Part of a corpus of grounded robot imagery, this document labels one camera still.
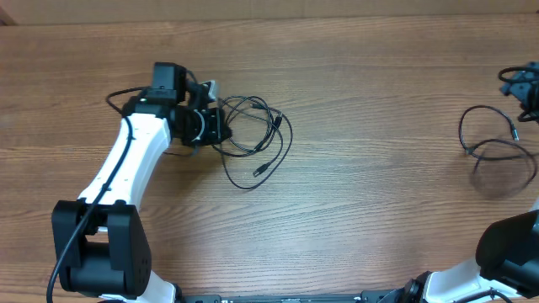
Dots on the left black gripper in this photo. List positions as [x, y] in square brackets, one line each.
[217, 130]

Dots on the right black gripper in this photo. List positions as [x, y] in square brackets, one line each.
[519, 88]

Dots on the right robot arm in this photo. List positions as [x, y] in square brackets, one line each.
[505, 265]

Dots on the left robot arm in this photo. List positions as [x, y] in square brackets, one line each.
[101, 248]

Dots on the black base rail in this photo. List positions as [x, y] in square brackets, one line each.
[295, 298]

